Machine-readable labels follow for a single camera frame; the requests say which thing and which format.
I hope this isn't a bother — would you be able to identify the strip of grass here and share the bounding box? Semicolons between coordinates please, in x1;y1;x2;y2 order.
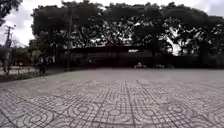
0;68;68;83

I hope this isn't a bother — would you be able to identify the row of large trees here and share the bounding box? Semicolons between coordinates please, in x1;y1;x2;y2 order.
29;0;224;68

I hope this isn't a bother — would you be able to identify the utility pole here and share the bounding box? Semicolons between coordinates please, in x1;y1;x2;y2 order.
3;24;16;76

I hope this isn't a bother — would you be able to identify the tall thin pole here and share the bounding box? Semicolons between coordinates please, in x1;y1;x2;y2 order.
67;13;73;70

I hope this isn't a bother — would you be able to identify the tree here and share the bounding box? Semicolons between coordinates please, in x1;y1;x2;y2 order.
0;0;23;27

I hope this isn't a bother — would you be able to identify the low dark building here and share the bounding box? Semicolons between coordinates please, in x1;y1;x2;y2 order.
58;45;201;69

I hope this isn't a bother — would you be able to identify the grey patterned paving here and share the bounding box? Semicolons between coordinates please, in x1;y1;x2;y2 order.
0;68;224;128

